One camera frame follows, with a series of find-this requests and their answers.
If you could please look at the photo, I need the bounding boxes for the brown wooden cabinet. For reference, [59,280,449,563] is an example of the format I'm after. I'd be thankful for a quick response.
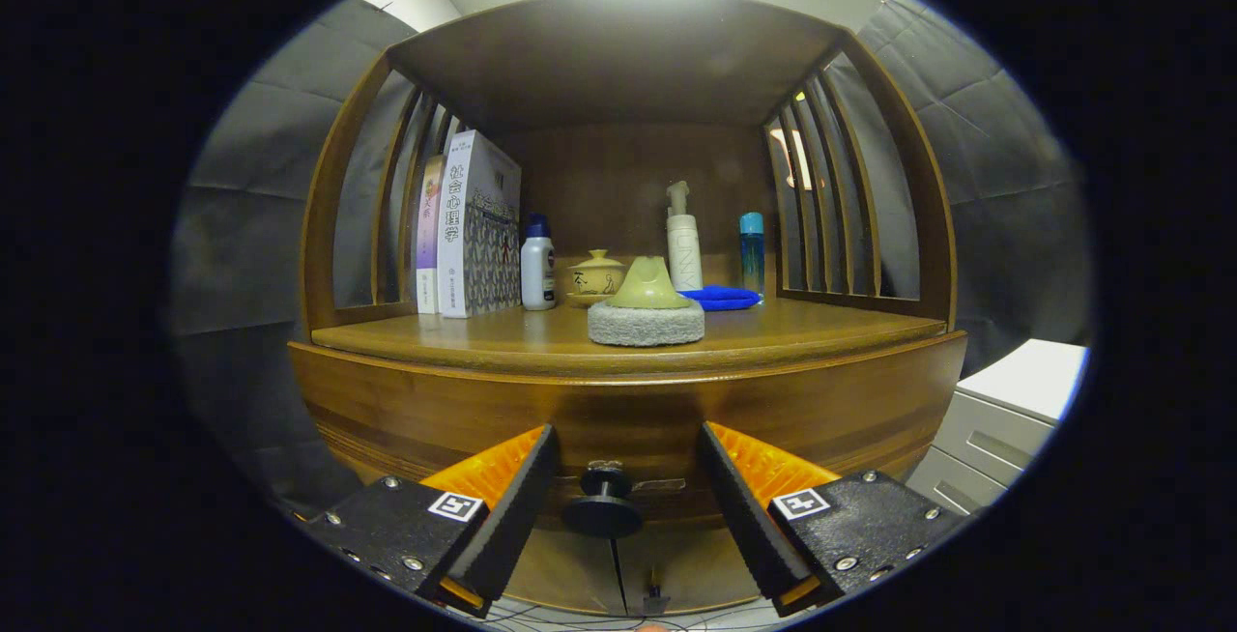
[288,0,969,618]

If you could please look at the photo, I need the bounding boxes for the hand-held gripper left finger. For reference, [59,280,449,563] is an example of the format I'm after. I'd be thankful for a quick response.
[290,424,559,617]

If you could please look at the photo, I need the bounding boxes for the white patterned book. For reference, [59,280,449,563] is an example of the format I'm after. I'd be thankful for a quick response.
[437,129,523,319]

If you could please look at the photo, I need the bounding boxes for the black round drawer knob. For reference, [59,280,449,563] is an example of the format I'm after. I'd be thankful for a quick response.
[562,460,646,540]

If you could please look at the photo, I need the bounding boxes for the white pump bottle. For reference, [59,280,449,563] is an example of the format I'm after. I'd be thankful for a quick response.
[666,181,705,292]

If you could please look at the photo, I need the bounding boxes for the wooden countertop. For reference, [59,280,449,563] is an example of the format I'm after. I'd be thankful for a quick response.
[311,296,948,377]

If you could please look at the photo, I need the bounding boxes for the white drawer cabinet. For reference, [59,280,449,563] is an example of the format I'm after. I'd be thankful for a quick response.
[906,339,1091,517]

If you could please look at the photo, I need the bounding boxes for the beige lidded tea cup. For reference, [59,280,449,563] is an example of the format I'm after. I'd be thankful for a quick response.
[565,248,627,309]

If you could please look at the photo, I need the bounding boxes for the green handled scrub sponge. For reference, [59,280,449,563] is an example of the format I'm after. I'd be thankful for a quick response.
[587,256,706,347]

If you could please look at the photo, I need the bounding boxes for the black floor cables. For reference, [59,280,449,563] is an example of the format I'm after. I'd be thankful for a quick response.
[483,593,774,632]

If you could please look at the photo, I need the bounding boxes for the blue folded cloth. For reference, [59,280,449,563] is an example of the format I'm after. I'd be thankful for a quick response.
[678,285,762,312]

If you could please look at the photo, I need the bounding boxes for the blue transparent bottle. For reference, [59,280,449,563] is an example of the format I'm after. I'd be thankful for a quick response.
[739,213,765,301]

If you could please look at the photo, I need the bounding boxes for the purple spine book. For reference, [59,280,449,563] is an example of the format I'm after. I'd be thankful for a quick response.
[416,155,446,315]

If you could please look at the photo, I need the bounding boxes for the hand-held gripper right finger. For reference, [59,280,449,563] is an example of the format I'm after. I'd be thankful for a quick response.
[700,424,967,617]

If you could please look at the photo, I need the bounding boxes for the white bottle blue cap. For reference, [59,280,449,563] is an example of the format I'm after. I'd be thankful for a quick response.
[520,215,558,312]

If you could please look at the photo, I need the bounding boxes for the brown wooden drawer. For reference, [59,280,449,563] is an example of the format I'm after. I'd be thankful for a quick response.
[288,330,969,529]

